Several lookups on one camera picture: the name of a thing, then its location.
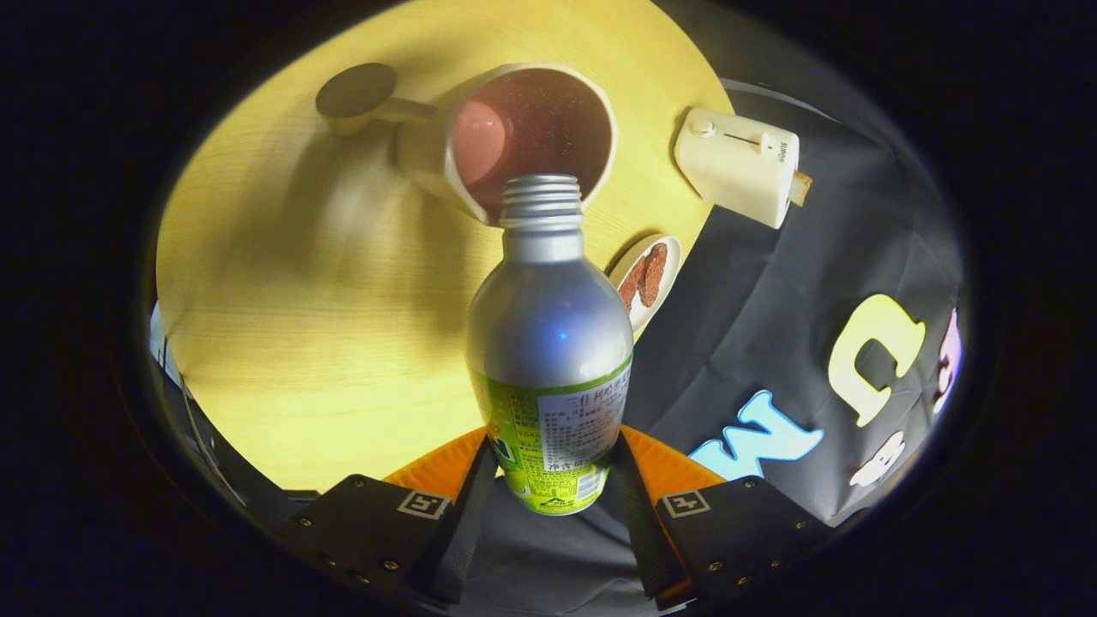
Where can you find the silver bottle with green label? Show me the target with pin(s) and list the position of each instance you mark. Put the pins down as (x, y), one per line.
(548, 334)

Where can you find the beige wooden cup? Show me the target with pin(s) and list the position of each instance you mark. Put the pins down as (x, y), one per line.
(424, 154)

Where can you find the brown food piece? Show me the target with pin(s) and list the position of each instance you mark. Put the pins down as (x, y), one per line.
(647, 274)

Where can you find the toast slice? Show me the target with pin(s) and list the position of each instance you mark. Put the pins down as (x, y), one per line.
(800, 188)

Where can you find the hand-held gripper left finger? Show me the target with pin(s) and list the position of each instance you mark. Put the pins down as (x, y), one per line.
(463, 540)

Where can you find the wooden table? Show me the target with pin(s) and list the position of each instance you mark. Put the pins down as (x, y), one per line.
(317, 343)

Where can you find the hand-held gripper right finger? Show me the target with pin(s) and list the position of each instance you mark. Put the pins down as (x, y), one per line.
(644, 531)

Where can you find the white toaster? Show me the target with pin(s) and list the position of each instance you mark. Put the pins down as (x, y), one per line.
(737, 167)

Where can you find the white round plate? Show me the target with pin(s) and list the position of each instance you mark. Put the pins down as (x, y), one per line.
(670, 257)

